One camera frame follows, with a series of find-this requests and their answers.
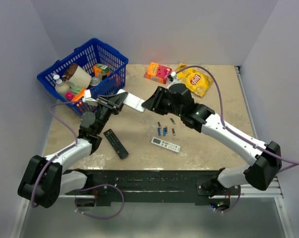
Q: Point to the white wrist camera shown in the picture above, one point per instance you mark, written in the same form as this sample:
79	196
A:
172	78
87	98

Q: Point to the yellow Lays chips bag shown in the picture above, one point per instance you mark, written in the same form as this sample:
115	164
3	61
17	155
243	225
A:
196	81

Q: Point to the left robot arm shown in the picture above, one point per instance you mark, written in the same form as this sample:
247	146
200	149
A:
45	178

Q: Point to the white bottle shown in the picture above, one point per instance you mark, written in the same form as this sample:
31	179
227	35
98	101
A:
60	86

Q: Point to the cream cylindrical container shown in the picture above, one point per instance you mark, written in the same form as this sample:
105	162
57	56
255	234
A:
75	75

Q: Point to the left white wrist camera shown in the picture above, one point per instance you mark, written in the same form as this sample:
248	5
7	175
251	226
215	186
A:
87	98

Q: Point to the blue plastic shopping basket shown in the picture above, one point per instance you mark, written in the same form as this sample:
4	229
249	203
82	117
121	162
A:
86	56

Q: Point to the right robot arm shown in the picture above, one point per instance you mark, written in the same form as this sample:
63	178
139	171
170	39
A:
261	162

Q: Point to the metal tin can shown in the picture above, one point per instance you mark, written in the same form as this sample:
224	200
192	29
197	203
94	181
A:
95	81

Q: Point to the orange pink snack box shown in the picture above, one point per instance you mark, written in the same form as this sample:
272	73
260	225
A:
157	72

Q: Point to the small white remote control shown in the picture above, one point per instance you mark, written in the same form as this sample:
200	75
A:
132	101

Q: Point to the black TV remote control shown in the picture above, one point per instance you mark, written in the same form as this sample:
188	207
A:
116	144

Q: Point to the long white remote control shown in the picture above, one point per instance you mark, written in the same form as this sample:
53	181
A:
166	145

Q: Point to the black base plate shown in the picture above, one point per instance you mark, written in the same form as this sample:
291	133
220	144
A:
148	186

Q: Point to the orange green juice carton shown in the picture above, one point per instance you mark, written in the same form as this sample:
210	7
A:
101	71

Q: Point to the pink small box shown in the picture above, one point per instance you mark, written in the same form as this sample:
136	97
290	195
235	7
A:
69	95

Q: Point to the orange box in basket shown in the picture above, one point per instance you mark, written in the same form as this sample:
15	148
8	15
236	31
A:
79	96

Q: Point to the blue battery middle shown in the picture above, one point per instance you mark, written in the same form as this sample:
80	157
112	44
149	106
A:
164	131

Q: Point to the light green packet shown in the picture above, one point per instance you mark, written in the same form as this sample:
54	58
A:
75	89

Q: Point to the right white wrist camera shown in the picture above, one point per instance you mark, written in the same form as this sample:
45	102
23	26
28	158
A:
172	78

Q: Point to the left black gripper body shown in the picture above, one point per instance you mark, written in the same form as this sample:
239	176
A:
104	112

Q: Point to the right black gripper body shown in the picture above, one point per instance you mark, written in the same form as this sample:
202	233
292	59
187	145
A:
174	109

